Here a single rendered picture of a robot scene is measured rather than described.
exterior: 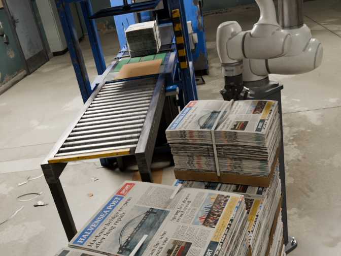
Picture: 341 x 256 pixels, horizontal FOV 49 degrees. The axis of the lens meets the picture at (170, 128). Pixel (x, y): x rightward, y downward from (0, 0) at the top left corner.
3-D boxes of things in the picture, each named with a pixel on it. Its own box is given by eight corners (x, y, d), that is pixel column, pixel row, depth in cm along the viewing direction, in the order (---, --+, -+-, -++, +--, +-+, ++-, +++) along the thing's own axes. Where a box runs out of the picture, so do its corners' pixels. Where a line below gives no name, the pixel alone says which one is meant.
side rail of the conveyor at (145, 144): (149, 172, 191) (145, 152, 186) (139, 173, 192) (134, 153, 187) (168, 86, 312) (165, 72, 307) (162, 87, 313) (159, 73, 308)
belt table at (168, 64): (173, 83, 310) (171, 71, 306) (97, 94, 319) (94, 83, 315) (177, 61, 374) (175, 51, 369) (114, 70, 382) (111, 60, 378)
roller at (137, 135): (141, 132, 205) (143, 133, 210) (60, 142, 211) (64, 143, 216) (142, 141, 204) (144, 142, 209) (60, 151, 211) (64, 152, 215)
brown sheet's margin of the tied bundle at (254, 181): (280, 149, 159) (280, 139, 157) (269, 187, 136) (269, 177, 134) (243, 146, 166) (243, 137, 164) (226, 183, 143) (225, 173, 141)
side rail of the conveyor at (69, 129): (56, 183, 197) (48, 163, 192) (45, 184, 198) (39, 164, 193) (109, 94, 318) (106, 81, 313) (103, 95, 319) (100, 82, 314)
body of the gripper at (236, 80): (220, 76, 155) (223, 97, 159) (240, 76, 152) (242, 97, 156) (225, 71, 161) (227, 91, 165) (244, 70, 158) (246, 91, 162)
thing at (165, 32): (177, 60, 375) (175, 51, 371) (114, 69, 383) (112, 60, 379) (182, 30, 513) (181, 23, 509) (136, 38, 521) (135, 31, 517)
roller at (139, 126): (144, 124, 216) (146, 122, 221) (67, 134, 222) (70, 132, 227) (146, 132, 217) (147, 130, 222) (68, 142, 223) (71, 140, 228)
